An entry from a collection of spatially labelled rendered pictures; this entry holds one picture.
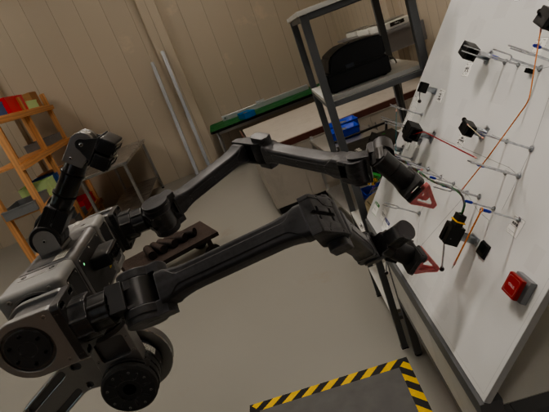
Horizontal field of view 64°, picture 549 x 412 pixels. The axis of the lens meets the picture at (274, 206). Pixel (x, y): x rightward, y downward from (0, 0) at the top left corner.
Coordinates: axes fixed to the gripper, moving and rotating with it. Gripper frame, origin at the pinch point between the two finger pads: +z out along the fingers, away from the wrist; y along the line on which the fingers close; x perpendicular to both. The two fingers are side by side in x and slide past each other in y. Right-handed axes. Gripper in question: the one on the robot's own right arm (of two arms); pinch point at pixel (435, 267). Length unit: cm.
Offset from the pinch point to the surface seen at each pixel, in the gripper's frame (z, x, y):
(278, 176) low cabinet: 12, 100, 342
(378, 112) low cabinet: 79, -6, 363
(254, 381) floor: 10, 147, 94
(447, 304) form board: 8.2, 7.7, -3.0
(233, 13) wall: -122, -16, 741
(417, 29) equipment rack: -11, -62, 95
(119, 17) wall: -291, 75, 714
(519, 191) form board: 1.7, -30.1, -7.1
